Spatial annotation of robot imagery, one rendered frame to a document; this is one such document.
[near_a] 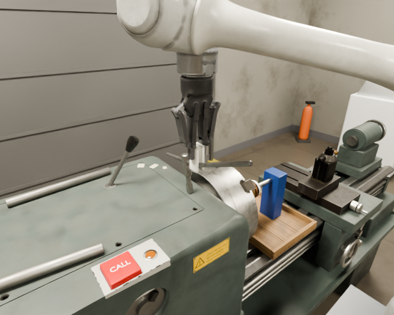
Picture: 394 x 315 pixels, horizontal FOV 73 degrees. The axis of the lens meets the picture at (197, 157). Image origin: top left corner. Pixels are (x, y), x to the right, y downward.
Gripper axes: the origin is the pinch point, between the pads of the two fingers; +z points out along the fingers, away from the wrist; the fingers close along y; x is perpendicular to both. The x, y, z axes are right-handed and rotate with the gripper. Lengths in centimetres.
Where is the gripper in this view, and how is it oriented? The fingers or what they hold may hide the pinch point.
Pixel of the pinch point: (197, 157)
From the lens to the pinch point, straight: 67.9
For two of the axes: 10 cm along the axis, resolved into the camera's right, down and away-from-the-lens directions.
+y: 7.9, -2.6, 5.5
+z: 0.0, 9.0, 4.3
